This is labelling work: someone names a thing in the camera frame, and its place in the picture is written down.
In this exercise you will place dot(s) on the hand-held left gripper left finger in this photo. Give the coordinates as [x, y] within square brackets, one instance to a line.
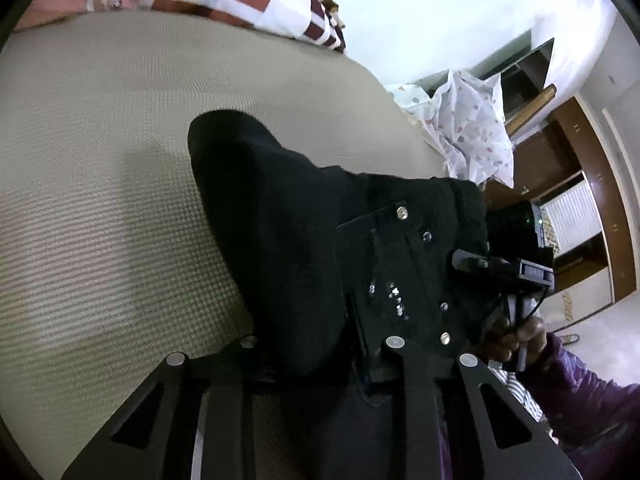
[170, 410]

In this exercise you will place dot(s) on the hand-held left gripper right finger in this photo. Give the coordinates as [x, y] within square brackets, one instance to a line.
[450, 410]

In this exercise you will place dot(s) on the black pants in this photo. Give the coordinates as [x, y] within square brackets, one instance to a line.
[280, 235]

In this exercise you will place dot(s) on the person's right hand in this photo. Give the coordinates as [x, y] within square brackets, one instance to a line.
[525, 342]

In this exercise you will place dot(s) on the white slatted panel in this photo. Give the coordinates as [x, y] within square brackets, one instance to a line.
[572, 217]

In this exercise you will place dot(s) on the grey striped cloth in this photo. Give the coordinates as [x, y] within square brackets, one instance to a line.
[522, 395]

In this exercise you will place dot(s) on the white dotted sheet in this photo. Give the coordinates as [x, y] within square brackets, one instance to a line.
[475, 130]

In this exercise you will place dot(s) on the brown wooden wardrobe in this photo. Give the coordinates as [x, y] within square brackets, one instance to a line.
[565, 125]

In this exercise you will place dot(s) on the dark shelf unit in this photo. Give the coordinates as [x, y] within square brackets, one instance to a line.
[530, 70]

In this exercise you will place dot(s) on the beige textured mat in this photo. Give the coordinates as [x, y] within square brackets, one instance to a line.
[100, 185]

